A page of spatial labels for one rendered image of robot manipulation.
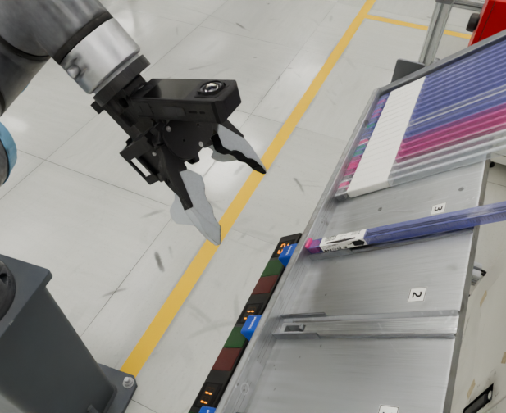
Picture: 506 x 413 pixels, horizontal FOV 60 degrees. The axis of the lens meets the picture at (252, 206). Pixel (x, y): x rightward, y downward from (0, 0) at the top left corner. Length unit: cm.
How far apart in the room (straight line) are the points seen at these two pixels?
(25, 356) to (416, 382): 65
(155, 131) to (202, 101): 7
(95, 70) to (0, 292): 41
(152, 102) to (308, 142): 138
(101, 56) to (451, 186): 38
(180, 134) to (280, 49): 194
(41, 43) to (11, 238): 121
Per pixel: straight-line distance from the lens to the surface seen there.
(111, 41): 48
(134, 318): 135
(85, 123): 202
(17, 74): 54
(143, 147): 50
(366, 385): 39
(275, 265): 60
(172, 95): 46
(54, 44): 49
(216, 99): 42
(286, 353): 46
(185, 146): 48
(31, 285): 80
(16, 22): 51
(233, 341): 56
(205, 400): 53
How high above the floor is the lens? 116
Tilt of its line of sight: 49 degrees down
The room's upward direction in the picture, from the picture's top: straight up
